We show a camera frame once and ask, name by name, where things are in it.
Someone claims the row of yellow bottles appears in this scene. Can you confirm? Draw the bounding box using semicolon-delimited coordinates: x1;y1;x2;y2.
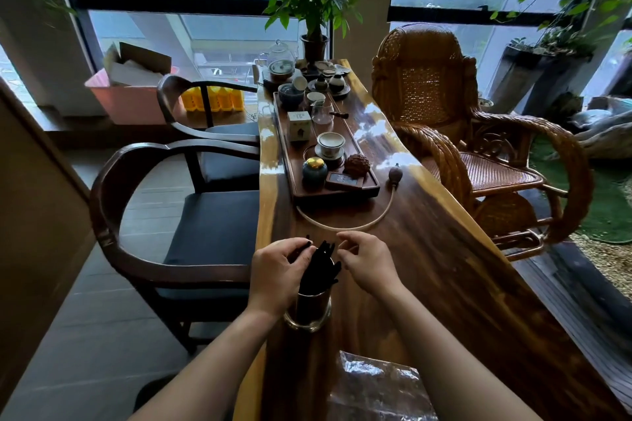
181;86;246;113

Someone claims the person's right forearm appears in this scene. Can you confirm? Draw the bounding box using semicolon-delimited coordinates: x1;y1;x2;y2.
379;283;544;421

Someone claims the dark tea tool holder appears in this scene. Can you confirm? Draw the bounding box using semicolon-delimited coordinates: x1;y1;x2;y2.
283;287;333;334

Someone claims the brown wicker rocking chair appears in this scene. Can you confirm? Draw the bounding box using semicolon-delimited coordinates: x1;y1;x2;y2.
371;23;595;262

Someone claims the bundle of black tea tools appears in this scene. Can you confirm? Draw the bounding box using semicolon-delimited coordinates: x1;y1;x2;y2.
291;237;343;296

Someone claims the round dark plate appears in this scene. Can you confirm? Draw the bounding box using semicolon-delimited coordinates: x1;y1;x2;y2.
308;79;352;101

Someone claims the dark green jar gold lid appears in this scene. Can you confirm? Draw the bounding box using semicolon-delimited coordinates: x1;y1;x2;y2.
302;157;329;190

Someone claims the dark rectangular coaster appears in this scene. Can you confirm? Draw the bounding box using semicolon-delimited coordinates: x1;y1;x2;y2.
325;171;365;191

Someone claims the dark blue bowl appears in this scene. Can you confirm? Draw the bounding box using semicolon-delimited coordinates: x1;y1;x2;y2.
277;83;306;111

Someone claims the clear plastic bag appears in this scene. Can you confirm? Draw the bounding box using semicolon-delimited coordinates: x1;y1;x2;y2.
325;350;440;421

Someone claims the clear glass pitcher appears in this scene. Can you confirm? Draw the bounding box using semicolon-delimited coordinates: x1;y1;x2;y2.
310;99;335;127

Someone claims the small white green box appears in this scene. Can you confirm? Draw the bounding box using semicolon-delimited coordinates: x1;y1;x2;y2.
287;111;313;142

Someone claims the person's left forearm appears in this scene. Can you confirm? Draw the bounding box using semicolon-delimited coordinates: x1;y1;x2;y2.
127;306;279;421

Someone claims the large dark planter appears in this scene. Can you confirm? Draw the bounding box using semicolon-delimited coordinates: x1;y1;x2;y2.
486;38;594;116

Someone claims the person's left hand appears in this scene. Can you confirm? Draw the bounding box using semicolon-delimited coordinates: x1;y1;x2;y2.
246;237;317;322

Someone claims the dark wooden armchair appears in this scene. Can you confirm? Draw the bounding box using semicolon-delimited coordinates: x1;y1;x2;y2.
156;74;261;193
89;139;261;356

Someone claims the white lidded gaiwan cup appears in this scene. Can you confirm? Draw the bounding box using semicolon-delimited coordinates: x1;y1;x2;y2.
315;132;347;161

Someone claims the brown pinecone tea pet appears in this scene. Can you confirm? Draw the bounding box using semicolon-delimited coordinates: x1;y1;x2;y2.
344;154;371;178

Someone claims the open cardboard box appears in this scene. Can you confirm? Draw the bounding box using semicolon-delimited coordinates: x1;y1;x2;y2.
103;42;173;88

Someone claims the person's right hand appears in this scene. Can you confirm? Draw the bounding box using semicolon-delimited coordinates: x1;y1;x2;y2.
337;231;406;297

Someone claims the dark seat cushion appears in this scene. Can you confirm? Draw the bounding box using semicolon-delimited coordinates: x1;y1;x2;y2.
157;190;261;301
199;121;261;186

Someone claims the pale drain hose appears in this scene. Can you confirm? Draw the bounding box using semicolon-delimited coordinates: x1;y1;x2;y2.
296;183;397;233

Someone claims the glass kettle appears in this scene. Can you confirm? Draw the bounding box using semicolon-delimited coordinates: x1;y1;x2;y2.
261;39;298;86

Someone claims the pink storage box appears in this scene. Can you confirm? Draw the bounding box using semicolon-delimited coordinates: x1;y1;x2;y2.
84;66;180;126

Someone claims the grey driftwood piece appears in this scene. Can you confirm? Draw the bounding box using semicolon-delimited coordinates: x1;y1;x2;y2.
570;96;632;161

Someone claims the dark wooden tea tray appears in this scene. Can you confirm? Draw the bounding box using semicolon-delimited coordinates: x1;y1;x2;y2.
273;89;381;203

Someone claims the green floor mat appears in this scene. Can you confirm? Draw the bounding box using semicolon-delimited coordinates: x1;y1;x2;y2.
529;134;632;245

